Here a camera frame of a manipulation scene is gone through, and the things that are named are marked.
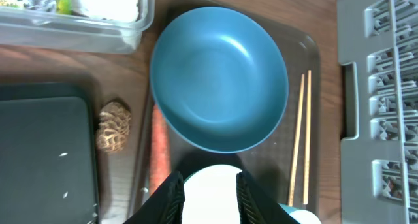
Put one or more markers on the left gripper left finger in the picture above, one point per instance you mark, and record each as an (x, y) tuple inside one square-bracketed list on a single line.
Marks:
[(165, 206)]

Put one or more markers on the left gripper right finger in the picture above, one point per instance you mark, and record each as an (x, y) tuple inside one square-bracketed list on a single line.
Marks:
[(255, 206)]

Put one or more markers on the light blue rice bowl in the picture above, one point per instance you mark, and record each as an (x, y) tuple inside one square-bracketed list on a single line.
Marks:
[(210, 196)]

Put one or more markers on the dark blue plate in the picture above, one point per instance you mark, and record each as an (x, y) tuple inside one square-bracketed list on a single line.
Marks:
[(219, 79)]

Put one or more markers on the white tissue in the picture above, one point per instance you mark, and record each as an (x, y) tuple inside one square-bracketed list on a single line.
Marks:
[(118, 10)]

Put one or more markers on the black waste tray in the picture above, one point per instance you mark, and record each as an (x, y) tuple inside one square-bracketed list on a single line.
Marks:
[(48, 172)]

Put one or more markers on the grey dishwasher rack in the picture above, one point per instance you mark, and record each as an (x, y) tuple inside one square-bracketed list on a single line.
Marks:
[(377, 48)]

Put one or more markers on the orange carrot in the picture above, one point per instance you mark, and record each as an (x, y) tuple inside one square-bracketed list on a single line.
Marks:
[(160, 154)]

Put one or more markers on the dark brown serving tray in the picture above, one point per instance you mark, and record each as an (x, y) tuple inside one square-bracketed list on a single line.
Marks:
[(270, 162)]

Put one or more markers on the brown dried mushroom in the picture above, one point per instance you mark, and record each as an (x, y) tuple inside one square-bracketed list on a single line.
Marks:
[(114, 128)]

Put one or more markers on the left wooden chopstick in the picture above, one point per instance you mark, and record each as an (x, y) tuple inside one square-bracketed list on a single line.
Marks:
[(296, 143)]

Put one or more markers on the wooden chopstick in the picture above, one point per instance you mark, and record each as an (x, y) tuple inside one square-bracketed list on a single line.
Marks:
[(307, 139), (296, 143)]

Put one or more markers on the right wooden chopstick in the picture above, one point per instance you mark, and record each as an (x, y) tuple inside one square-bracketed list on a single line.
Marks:
[(307, 139)]

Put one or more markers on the clear plastic bin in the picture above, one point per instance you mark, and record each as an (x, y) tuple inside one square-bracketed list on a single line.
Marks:
[(22, 27)]

